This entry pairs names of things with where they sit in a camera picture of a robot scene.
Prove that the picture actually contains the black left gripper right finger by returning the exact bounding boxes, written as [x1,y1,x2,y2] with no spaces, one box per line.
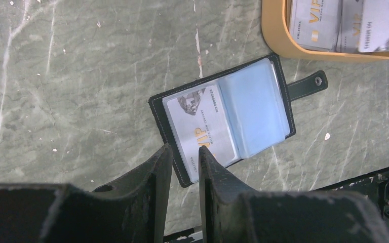
[199,146,389,242]

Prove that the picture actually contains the orange oval tray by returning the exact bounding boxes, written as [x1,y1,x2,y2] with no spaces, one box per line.
[261,1,389,63]

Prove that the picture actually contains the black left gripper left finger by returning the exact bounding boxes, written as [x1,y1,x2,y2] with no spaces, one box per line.
[0,145,173,242]

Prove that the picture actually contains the black leather card holder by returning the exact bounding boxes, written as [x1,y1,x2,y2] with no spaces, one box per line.
[148,53,328,188]

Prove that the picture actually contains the credit card in tray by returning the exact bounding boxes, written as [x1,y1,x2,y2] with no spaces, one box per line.
[336,0,389,53]

